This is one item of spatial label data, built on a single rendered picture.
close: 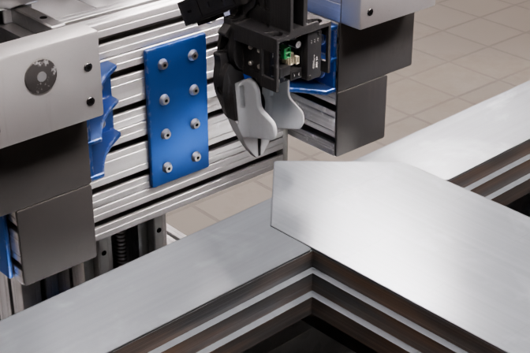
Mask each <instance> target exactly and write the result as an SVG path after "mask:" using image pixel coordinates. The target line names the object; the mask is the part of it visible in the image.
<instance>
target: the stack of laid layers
mask: <svg viewBox="0 0 530 353"><path fill-rule="evenodd" d="M448 181H449V182H451V183H453V184H456V185H458V186H460V187H462V188H465V189H467V190H470V191H472V192H474V193H476V194H478V195H481V196H483V197H485V198H487V199H490V200H492V201H494V202H497V203H499V204H501V205H503V206H507V205H509V204H510V203H512V202H514V201H516V200H517V199H519V198H521V197H523V196H524V195H527V194H528V193H530V140H528V141H526V142H524V143H522V144H520V145H518V146H516V147H514V148H512V149H510V150H508V151H506V152H504V153H502V154H500V155H498V156H496V157H494V158H492V159H490V160H488V161H487V162H484V163H483V164H481V165H478V166H477V167H475V168H473V169H470V170H469V171H467V172H465V173H462V174H461V175H459V176H456V177H454V178H453V179H451V180H448ZM310 314H314V315H315V316H316V317H318V318H320V319H322V320H324V321H325V322H327V323H328V324H330V325H332V326H333V327H335V328H337V329H339V330H341V331H342V332H344V333H346V334H347V335H349V336H351V337H352V338H354V339H355V340H358V341H360V342H361V343H362V344H364V345H366V346H368V347H370V348H371V349H373V350H374V351H377V352H378V353H505V352H504V351H502V350H500V349H498V348H496V347H494V346H493V345H491V344H489V343H487V342H485V341H483V340H481V339H480V338H478V337H476V336H473V335H472V334H470V333H468V332H466V331H464V330H463V329H460V328H458V327H457V326H455V325H453V324H451V323H449V322H448V321H446V320H444V319H442V318H440V317H438V316H436V315H434V314H433V313H431V312H429V311H427V310H425V309H423V308H422V307H419V306H417V305H416V304H414V303H411V302H410V301H408V300H407V299H404V298H402V297H401V296H399V295H397V294H395V293H393V292H392V291H390V290H388V289H386V288H384V287H383V286H381V285H379V284H376V283H375V282H374V281H371V280H369V279H367V278H366V277H364V276H362V275H360V274H358V273H356V272H355V271H353V270H351V269H349V268H347V267H346V266H344V265H342V264H340V263H339V262H336V261H335V260H333V259H331V258H328V257H327V256H326V255H323V254H321V253H319V252H318V251H316V250H314V249H312V248H310V251H309V252H307V253H305V254H303V255H301V256H299V257H297V258H295V259H293V260H292V261H290V262H287V263H286V264H284V265H282V266H279V267H278V268H276V269H273V270H271V271H270V272H268V273H265V274H264V275H262V276H260V277H257V278H256V279H254V280H252V281H249V282H248V283H246V284H243V285H242V286H240V287H239V288H236V289H234V290H232V291H231V292H228V293H226V294H225V295H222V296H220V297H218V298H217V299H214V300H212V301H210V302H209V303H206V304H204V305H203V306H201V307H198V308H196V309H195V310H193V311H191V312H189V313H187V314H185V315H183V316H181V317H179V318H177V319H175V320H173V321H171V322H169V323H167V324H165V325H163V326H161V327H159V328H157V329H155V330H153V331H151V332H149V333H147V334H145V335H144V336H142V337H140V338H138V339H136V340H134V341H132V342H130V343H128V344H126V345H124V346H122V347H120V348H118V349H116V350H114V351H112V352H110V353H242V352H243V351H246V350H248V349H249V348H250V347H253V346H255V345H257V344H258V343H260V342H262V341H264V340H265V339H267V338H269V337H271V336H273V335H274V334H276V333H278V332H280V331H282V330H283V329H285V328H287V327H289V326H291V325H292V324H294V323H296V322H298V321H299V320H301V319H303V318H306V317H307V316H308V315H310Z"/></svg>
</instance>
